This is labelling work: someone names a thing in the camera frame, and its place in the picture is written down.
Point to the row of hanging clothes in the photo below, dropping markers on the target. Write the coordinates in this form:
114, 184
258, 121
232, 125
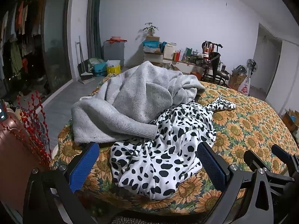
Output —
17, 42

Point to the orange bucket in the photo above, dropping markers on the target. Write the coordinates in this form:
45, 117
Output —
196, 75

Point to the small dark phone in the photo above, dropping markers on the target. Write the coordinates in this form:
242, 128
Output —
2, 110

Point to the rose brown suitcase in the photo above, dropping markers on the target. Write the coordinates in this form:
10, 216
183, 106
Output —
16, 158

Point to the black standing fan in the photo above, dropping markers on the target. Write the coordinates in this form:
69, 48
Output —
252, 65

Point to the red berry branches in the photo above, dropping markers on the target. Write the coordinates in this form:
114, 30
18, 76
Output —
32, 121

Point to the glass sliding door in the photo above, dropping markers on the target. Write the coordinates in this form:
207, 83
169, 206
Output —
57, 39

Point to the white box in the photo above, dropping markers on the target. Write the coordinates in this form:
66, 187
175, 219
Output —
168, 50

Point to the dark speckled cloth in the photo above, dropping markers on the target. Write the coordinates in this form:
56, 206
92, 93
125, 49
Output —
151, 220

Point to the dark green curtain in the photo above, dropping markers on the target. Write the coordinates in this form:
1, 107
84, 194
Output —
94, 21

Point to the potted plant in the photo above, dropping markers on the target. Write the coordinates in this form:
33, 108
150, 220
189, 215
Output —
151, 28

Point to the grey cabinet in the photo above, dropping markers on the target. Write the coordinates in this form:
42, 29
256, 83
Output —
113, 52

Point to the teal storage box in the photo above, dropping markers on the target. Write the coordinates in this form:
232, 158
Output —
100, 69

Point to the grey knit sweater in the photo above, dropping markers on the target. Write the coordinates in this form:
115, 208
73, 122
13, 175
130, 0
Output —
130, 98

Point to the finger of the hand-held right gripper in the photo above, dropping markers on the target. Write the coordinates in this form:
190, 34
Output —
283, 155
268, 165

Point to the red basin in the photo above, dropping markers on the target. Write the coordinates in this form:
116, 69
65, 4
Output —
116, 39

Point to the white bag red print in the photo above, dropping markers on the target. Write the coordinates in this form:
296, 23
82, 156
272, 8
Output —
244, 87

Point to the teal basin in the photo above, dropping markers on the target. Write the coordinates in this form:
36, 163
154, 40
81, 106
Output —
150, 43

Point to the black-spotted white garment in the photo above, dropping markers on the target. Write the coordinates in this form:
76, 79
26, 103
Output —
163, 154

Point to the white low table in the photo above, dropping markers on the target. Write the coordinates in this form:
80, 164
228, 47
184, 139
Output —
184, 66

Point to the sunflower print blanket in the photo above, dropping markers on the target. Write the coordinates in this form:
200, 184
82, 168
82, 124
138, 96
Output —
247, 130

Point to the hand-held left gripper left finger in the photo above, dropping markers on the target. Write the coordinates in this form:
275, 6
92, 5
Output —
84, 165

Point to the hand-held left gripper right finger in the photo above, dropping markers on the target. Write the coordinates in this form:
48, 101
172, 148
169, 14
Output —
211, 165

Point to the grey floor fan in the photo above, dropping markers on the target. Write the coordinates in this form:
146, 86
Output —
240, 69

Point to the broom with dustpan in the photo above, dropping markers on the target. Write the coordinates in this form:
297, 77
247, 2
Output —
82, 70

